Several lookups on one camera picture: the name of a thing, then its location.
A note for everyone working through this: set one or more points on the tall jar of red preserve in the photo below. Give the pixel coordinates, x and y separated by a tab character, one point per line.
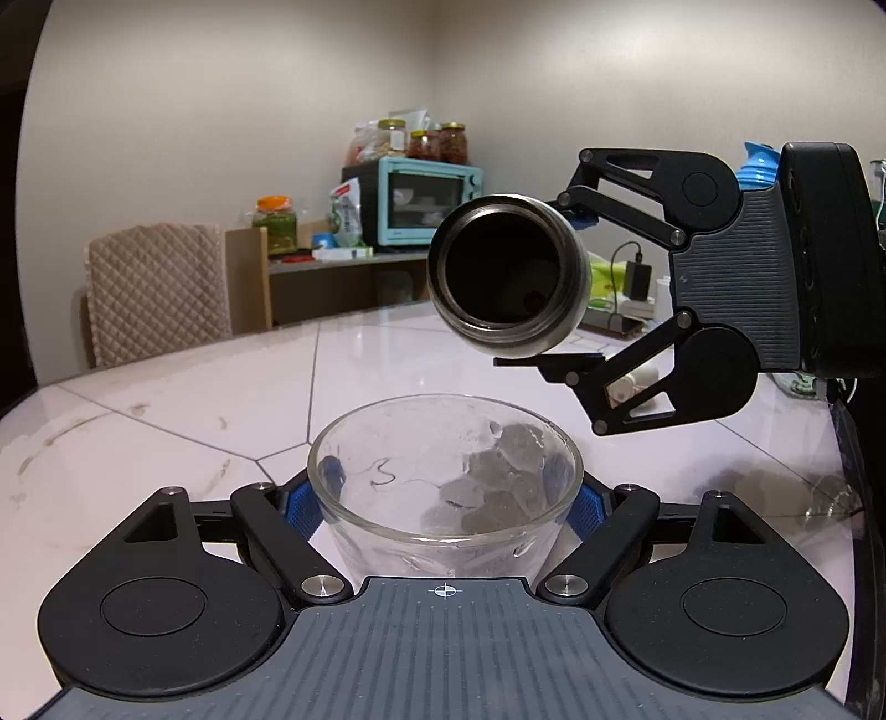
453	144

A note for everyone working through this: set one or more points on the yellow-green bag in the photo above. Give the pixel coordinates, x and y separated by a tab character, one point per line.
606	280

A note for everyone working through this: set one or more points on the stainless steel bottle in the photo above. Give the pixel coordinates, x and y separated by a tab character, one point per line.
505	273

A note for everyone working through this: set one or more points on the clear glass cup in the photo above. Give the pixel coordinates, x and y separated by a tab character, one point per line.
443	484

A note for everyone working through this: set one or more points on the white power strip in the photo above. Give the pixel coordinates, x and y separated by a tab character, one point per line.
633	308

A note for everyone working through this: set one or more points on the wooden shelf cabinet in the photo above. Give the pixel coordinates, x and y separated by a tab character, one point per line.
325	284

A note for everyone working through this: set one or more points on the white and red snack bag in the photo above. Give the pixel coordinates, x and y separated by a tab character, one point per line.
345	214

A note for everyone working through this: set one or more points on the chair with quilted beige cover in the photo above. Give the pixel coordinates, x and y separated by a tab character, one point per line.
159	294

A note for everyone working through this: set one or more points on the small white bottle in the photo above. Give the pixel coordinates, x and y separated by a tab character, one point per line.
623	388

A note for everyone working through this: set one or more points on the small jar of red preserve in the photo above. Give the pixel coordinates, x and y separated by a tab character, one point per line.
423	145

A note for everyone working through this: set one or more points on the glass jar with yellow lid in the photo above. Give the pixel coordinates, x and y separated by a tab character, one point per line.
392	138

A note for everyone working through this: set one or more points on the small blue container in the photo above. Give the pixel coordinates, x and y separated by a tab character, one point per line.
323	241

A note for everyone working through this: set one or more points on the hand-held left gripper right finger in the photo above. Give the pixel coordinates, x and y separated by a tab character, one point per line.
587	509

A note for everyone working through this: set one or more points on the teal toaster oven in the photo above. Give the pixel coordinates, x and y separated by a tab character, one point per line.
415	201

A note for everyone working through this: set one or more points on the clear plastic piece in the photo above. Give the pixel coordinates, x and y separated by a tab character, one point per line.
834	498

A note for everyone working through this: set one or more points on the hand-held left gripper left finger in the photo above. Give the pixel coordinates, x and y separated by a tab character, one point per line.
302	509

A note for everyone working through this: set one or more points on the green jar with orange lid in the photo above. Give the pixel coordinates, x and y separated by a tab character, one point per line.
274	225

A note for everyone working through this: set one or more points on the jars on oven top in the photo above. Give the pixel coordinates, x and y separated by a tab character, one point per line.
363	142

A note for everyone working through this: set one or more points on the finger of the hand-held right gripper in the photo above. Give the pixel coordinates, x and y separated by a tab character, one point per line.
574	365
623	219

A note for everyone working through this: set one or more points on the flat white box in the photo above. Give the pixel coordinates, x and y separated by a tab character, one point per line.
342	253

